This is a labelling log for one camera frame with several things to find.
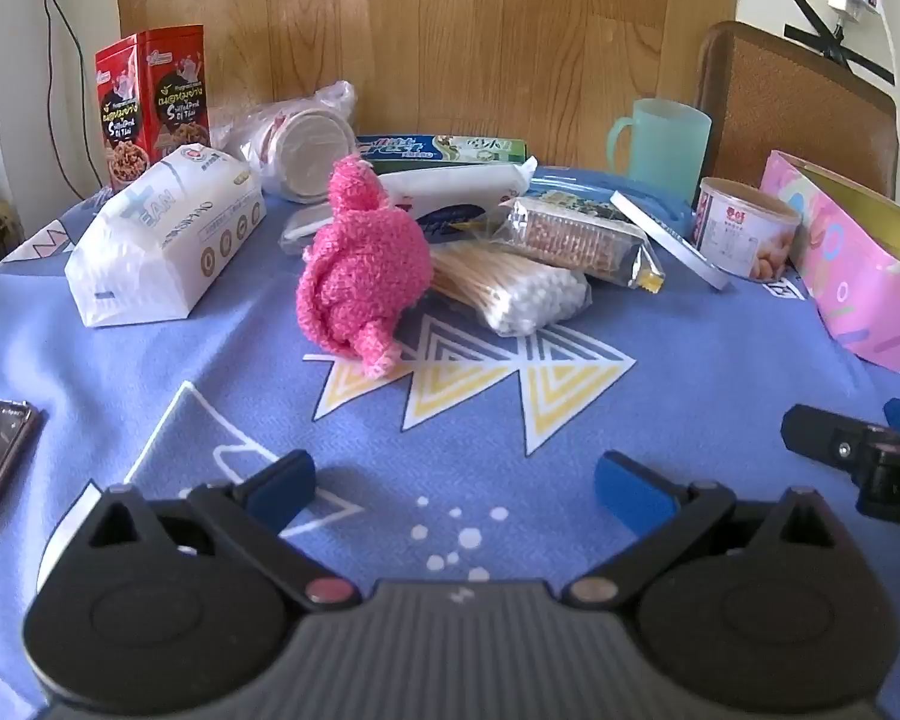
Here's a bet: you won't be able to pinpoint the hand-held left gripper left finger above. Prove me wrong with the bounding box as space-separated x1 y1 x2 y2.
41 450 365 611

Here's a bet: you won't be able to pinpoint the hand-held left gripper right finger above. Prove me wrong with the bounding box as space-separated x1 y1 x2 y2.
562 451 882 611

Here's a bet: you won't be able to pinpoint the pink patterned box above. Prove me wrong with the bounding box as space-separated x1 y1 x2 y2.
759 150 900 383

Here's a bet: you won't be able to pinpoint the bag of cotton swabs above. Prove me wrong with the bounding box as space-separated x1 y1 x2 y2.
420 240 593 337

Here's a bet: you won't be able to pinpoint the pink plush toy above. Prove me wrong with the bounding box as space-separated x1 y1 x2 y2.
296 154 434 380

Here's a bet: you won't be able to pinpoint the blue printed tablecloth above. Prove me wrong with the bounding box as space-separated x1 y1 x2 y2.
0 165 900 720

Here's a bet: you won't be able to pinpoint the white labelled can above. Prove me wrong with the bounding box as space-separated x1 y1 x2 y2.
694 176 803 282

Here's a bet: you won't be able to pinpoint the white round lid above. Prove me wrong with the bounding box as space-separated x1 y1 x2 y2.
610 191 732 292

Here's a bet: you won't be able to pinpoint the wafer snack packet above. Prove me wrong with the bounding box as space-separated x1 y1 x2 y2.
499 195 665 291

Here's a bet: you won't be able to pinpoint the white tissue pack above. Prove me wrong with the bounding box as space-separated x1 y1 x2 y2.
64 144 267 329

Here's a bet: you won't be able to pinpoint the dark smartphone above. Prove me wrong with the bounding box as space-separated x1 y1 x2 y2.
0 395 46 563

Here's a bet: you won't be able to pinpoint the pale green cup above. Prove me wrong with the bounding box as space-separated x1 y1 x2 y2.
607 97 713 200

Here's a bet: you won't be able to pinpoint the plastic bag with round container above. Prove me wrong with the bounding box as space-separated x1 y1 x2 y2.
221 80 361 203

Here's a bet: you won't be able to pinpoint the white printed packet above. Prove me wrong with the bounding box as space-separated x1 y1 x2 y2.
280 156 539 254

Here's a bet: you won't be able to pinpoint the green and blue toothpaste box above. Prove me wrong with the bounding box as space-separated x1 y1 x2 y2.
355 133 530 170

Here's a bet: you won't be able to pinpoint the black tape strips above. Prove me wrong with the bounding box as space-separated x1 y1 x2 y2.
784 0 895 87

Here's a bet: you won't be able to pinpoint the red snack box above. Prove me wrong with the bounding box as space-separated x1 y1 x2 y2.
94 25 212 192

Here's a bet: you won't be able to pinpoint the large brown cardboard box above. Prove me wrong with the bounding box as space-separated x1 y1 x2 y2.
111 0 743 166

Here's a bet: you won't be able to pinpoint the white cable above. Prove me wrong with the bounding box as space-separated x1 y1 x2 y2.
866 0 900 83

